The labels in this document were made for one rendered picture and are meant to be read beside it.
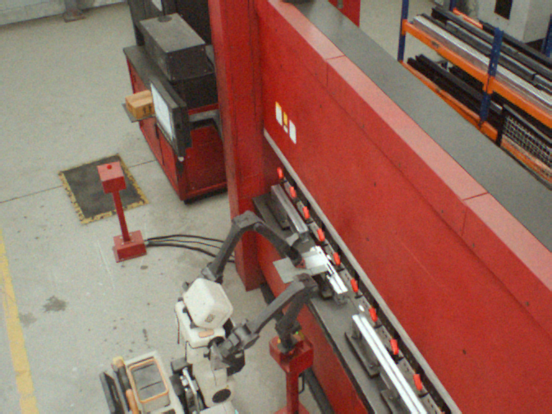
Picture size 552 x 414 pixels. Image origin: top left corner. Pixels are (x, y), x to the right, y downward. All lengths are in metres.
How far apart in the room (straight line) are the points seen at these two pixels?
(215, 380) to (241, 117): 1.59
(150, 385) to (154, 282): 1.88
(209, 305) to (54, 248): 2.84
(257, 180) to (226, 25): 1.11
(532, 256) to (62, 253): 4.27
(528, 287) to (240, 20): 2.37
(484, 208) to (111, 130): 5.34
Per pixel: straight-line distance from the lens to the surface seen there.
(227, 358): 3.11
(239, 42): 3.86
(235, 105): 4.03
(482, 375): 2.47
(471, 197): 2.20
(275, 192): 4.32
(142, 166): 6.42
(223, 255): 3.27
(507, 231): 2.09
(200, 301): 3.12
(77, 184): 6.34
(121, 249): 5.37
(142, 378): 3.47
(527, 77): 4.82
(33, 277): 5.54
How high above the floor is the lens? 3.62
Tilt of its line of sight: 39 degrees down
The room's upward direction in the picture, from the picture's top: 2 degrees counter-clockwise
